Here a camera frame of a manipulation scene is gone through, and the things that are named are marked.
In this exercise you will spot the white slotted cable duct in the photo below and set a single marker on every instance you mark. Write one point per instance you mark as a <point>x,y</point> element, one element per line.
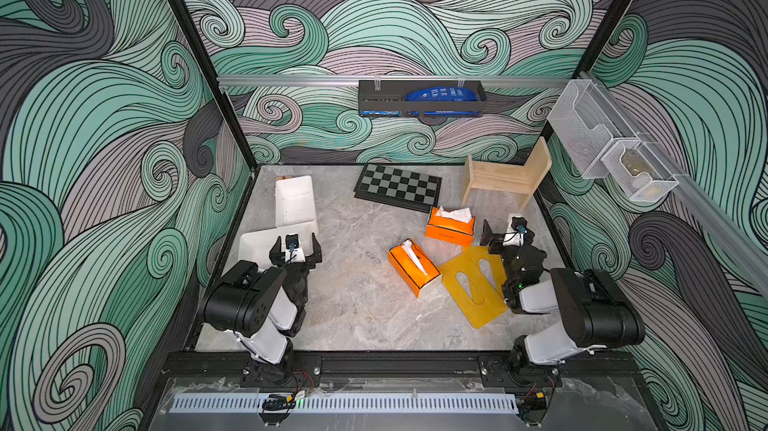
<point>366,403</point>

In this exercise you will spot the clear plastic wall bin small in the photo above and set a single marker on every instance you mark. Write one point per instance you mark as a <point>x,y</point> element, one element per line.
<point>642,176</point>

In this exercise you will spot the small wooden chair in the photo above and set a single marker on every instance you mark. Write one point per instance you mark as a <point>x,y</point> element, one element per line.
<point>520,180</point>

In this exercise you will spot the blue object in basket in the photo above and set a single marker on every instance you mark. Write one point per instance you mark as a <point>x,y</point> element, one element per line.
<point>443,94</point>

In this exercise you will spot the black chessboard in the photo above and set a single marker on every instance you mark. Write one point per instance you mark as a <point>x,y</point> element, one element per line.
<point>398,187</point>

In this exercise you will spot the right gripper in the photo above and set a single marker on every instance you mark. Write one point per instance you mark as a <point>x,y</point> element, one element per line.
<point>501,242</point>

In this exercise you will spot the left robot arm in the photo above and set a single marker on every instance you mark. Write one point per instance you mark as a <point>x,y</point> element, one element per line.
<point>263,309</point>

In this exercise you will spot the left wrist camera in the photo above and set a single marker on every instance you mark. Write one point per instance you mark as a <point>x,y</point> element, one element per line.
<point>293,249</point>

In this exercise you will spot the yellow bamboo lid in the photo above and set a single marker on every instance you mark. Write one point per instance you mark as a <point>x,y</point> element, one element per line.
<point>475,297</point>
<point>490,265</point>

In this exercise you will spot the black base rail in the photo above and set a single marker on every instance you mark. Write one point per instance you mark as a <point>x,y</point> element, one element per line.
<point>306,367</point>

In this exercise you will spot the aluminium wall rail back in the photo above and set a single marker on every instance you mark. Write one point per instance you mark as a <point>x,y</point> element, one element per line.
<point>307,80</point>

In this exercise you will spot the orange tissue pack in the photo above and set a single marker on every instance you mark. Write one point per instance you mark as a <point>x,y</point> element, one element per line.
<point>414,267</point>
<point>454,227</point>

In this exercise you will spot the black wall shelf basket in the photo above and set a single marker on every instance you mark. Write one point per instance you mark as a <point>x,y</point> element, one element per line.
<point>387,98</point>

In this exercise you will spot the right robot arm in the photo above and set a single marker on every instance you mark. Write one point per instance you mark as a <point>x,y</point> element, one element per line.
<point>594,313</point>

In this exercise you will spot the aluminium wall rail right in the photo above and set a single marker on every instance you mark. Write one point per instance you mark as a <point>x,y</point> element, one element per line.
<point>723,231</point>

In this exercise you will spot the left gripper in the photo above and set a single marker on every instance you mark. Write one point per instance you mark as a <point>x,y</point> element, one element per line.
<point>314,258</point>

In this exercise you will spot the aluminium wall rail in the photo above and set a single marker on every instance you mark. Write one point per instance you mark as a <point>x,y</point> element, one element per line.
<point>723,231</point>
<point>307,80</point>

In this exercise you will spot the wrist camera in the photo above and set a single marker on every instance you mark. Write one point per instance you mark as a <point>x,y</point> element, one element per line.
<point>293,249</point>
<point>516,230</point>

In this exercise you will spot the clear plastic wall bin large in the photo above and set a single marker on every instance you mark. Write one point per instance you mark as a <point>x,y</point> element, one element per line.
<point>579,119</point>

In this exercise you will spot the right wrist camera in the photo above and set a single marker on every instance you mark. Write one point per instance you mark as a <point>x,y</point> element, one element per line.
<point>516,230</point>

